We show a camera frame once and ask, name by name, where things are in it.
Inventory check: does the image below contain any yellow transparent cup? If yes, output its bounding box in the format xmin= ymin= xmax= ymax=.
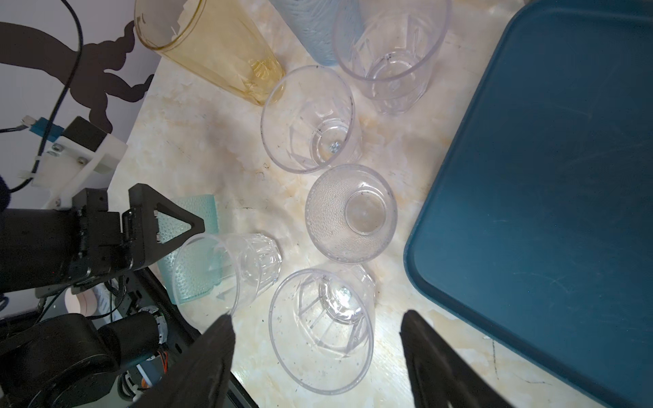
xmin=134 ymin=0 xmax=285 ymax=105

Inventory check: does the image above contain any teal plastic tray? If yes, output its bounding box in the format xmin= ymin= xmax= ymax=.
xmin=404 ymin=1 xmax=652 ymax=407

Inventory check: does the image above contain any clear ribbed short glass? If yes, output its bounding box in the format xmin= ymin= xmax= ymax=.
xmin=181 ymin=233 xmax=282 ymax=315

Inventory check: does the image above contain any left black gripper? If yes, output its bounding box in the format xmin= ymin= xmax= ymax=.
xmin=1 ymin=184 xmax=205 ymax=292

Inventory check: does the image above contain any teal dotted plastic cup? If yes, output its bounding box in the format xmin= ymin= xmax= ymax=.
xmin=157 ymin=195 xmax=220 ymax=304

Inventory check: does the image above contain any clear faceted glass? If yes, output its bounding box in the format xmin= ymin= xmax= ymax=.
xmin=260 ymin=65 xmax=362 ymax=174
xmin=332 ymin=0 xmax=452 ymax=115
xmin=268 ymin=262 xmax=377 ymax=395

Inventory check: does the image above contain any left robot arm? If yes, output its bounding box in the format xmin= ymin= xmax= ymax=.
xmin=1 ymin=184 xmax=205 ymax=407

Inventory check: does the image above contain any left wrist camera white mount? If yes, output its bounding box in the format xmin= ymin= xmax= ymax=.
xmin=32 ymin=117 xmax=128 ymax=210

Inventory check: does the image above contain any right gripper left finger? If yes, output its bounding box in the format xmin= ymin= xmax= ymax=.
xmin=134 ymin=314 xmax=236 ymax=408

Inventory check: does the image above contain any tall frosted blue cup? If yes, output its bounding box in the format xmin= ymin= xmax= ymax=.
xmin=270 ymin=0 xmax=363 ymax=66

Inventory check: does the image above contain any clear dotted glass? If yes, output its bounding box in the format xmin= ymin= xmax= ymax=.
xmin=304 ymin=164 xmax=398 ymax=265

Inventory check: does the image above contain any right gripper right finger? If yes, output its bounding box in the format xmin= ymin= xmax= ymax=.
xmin=400 ymin=310 xmax=510 ymax=407

